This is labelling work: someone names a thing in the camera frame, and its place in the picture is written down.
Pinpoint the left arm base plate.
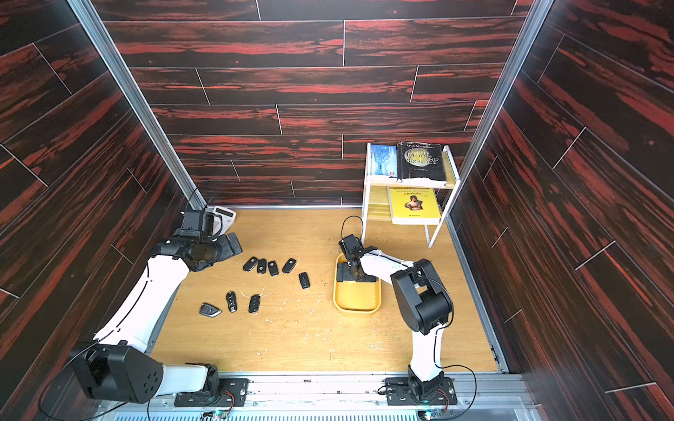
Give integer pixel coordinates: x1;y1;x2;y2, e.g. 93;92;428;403
174;378;249;409

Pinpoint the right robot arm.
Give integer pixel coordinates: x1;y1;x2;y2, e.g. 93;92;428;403
339;235;454;402

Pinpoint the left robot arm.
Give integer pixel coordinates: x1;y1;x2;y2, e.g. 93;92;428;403
70;233;242;405

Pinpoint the white wire shelf rack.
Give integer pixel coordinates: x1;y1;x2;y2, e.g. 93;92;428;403
361;141;462;247

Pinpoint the blue white book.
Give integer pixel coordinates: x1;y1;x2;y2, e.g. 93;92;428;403
369;144;398;178

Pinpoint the black silver car key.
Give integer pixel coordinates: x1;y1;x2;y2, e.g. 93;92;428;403
198;303;222;318

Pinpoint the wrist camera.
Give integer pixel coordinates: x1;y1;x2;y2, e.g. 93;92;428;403
339;234;364;260
175;210;212;239

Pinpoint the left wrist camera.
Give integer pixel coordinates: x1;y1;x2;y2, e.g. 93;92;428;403
175;210;212;239

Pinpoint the black hardcover book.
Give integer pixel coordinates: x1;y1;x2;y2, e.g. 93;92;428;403
397;141;447;188

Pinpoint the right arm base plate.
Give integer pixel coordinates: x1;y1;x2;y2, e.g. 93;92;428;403
377;374;457;406

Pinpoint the yellow paperback book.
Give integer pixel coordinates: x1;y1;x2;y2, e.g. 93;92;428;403
387;187;442;226

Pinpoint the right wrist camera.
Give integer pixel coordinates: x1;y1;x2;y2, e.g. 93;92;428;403
339;234;364;260

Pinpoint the white calculator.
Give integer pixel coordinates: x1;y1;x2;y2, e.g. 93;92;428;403
206;205;236;237

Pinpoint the yellow storage tray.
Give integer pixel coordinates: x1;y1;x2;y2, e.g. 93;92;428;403
333;254;382;315

